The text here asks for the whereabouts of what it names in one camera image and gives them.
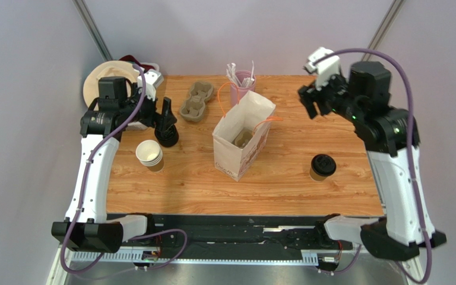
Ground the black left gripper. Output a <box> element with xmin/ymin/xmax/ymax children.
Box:
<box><xmin>119</xmin><ymin>83</ymin><xmax>176</xmax><ymax>132</ymax></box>

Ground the black plastic cup lid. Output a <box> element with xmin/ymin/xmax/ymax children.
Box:
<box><xmin>311</xmin><ymin>154</ymin><xmax>337</xmax><ymax>177</ymax></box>

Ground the white paper takeout bag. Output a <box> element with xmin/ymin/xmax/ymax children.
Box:
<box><xmin>213</xmin><ymin>82</ymin><xmax>282</xmax><ymax>182</ymax></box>

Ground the brown paper cup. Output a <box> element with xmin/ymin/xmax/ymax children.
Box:
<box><xmin>309</xmin><ymin>168</ymin><xmax>329</xmax><ymax>182</ymax></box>

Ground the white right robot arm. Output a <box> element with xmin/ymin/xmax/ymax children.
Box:
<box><xmin>298</xmin><ymin>56</ymin><xmax>447</xmax><ymax>261</ymax></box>

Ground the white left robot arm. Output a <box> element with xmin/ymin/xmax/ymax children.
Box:
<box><xmin>51</xmin><ymin>75</ymin><xmax>179</xmax><ymax>253</ymax></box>

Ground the stack of black lids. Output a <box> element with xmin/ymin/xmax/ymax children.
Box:
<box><xmin>154</xmin><ymin>125</ymin><xmax>179</xmax><ymax>148</ymax></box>

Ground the white plastic basket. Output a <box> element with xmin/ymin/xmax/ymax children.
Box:
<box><xmin>127</xmin><ymin>62</ymin><xmax>164</xmax><ymax>131</ymax></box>

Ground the stack of brown paper cups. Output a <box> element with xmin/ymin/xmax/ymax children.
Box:
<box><xmin>135</xmin><ymin>140</ymin><xmax>164</xmax><ymax>172</ymax></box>

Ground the dark red cloth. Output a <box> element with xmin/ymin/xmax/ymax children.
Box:
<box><xmin>119</xmin><ymin>55</ymin><xmax>159</xmax><ymax>71</ymax></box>

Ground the beige bucket hat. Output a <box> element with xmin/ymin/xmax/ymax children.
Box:
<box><xmin>83</xmin><ymin>61</ymin><xmax>140</xmax><ymax>107</ymax></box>

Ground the pink straw holder cup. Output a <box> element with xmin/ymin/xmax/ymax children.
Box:
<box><xmin>230</xmin><ymin>70</ymin><xmax>256</xmax><ymax>106</ymax></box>

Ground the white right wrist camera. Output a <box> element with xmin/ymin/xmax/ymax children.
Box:
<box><xmin>303</xmin><ymin>47</ymin><xmax>341</xmax><ymax>90</ymax></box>

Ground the aluminium frame post left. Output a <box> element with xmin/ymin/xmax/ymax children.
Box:
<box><xmin>73</xmin><ymin>0</ymin><xmax>113</xmax><ymax>61</ymax></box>

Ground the aluminium frame post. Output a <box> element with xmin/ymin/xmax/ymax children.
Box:
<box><xmin>368</xmin><ymin>0</ymin><xmax>406</xmax><ymax>50</ymax></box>
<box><xmin>73</xmin><ymin>0</ymin><xmax>113</xmax><ymax>61</ymax></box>

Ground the aluminium frame post right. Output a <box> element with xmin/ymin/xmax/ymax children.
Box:
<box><xmin>368</xmin><ymin>0</ymin><xmax>406</xmax><ymax>50</ymax></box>

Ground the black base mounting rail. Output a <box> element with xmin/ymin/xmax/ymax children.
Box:
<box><xmin>111</xmin><ymin>213</ymin><xmax>371</xmax><ymax>262</ymax></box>

